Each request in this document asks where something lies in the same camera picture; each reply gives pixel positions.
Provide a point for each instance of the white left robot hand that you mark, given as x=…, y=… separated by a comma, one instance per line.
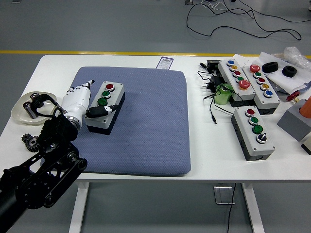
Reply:
x=75, y=102

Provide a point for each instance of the grey four-control button box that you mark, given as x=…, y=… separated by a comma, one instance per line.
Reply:
x=243, y=123
x=114, y=93

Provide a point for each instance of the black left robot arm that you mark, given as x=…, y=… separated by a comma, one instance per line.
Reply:
x=48, y=170

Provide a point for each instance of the grey five-button box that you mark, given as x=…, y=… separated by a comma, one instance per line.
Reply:
x=227, y=72
x=269, y=102

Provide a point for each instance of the dark metal cylinder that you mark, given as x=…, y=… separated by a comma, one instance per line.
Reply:
x=34, y=96
x=28, y=110

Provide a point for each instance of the white shallow dish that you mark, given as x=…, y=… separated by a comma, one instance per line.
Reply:
x=20, y=110

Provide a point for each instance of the black metal gear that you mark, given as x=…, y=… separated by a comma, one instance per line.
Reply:
x=27, y=140

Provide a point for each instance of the blue-grey woven mat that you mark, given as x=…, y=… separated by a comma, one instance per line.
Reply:
x=145, y=121

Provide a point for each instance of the purple and white label card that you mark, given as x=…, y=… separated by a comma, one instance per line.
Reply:
x=165, y=63

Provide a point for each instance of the white table leg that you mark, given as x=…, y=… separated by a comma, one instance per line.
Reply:
x=79, y=206
x=252, y=206

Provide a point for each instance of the black power adapter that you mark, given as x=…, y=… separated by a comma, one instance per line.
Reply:
x=216, y=80

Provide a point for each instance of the small black device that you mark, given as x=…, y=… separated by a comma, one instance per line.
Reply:
x=213, y=64

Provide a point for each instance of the green tape roll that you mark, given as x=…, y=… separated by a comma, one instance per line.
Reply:
x=222, y=98

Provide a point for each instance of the white paper sheet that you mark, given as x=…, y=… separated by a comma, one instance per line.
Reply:
x=243, y=60

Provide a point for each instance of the white foam sheet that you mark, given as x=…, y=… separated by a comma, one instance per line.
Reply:
x=286, y=82

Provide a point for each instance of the red knob part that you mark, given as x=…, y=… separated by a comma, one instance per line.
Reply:
x=291, y=97

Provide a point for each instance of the grey block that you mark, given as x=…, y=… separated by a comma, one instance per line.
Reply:
x=291, y=121

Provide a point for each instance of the clear bubble wrap bag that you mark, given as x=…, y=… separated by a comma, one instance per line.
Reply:
x=295, y=55

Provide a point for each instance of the orange cylinder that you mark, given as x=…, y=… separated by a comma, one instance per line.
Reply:
x=306, y=108

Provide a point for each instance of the white box with black edge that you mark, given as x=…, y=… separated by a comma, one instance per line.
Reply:
x=307, y=145

